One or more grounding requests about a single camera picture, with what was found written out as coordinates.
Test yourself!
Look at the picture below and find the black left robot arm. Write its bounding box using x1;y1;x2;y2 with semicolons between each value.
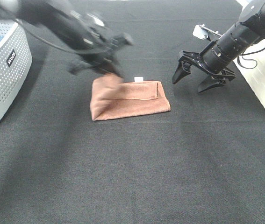
0;0;133;77

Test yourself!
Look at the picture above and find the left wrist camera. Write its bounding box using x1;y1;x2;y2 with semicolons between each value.
85;13;105;27

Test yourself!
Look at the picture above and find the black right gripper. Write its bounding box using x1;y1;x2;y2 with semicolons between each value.
172;50;236;93

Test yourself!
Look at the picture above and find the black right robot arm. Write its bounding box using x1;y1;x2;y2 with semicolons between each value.
172;0;265;92

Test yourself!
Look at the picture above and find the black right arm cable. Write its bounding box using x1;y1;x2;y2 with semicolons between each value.
236;36;265;70

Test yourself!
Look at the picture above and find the brown microfiber towel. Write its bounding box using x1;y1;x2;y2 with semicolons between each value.
90;73;171;121

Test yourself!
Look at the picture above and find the black table mat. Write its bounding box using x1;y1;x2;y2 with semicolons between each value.
0;0;265;224

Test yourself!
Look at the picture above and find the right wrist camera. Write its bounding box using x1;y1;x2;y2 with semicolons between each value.
193;24;222;41

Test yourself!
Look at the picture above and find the grey perforated laundry basket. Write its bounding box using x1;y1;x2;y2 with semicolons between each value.
0;20;32;120

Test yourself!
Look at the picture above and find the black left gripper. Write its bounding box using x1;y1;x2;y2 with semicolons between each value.
68;33;134;78

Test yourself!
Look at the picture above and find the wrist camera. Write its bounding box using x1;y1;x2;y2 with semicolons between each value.
193;24;222;41
85;13;105;27

